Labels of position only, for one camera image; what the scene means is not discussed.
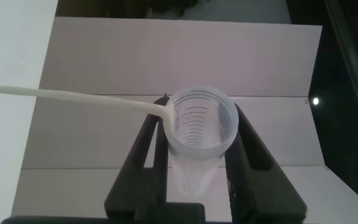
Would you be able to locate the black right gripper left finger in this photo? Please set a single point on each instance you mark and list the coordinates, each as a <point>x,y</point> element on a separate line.
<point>135,180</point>

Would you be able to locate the white folding screen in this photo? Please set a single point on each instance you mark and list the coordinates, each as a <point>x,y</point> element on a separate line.
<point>166,56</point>

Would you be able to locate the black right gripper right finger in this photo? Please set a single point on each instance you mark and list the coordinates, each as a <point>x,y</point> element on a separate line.
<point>259,186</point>

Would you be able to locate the round ceiling light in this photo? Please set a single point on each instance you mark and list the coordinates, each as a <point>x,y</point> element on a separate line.
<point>315,101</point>

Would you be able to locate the test tube with yellowish liquid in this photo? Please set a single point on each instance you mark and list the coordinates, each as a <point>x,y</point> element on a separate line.
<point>202,149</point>

